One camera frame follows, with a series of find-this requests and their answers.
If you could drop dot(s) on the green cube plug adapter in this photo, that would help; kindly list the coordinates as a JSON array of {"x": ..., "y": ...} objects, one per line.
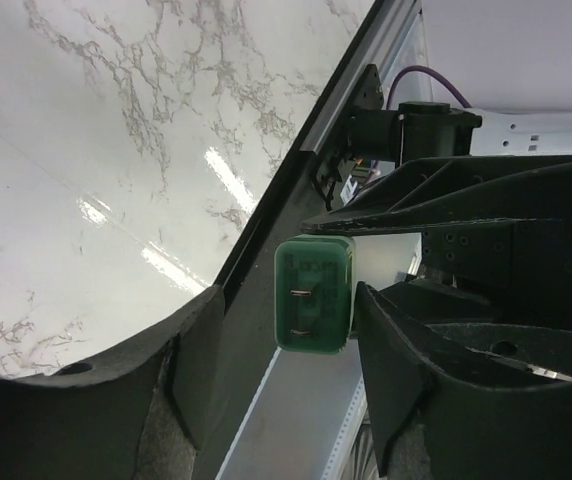
[{"x": 314, "y": 282}]

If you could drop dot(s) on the white slotted cable duct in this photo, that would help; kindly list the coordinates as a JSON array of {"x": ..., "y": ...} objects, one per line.
[{"x": 346, "y": 435}]

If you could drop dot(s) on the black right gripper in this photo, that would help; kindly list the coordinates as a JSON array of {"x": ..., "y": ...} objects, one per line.
[{"x": 502, "y": 227}]

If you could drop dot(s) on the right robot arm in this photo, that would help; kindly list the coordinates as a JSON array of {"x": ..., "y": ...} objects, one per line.
[{"x": 415, "y": 130}]

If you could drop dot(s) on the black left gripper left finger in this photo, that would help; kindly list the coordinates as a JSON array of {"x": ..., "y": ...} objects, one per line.
[{"x": 133, "y": 411}]

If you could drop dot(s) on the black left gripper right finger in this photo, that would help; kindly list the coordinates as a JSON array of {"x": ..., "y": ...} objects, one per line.
[{"x": 467, "y": 429}]

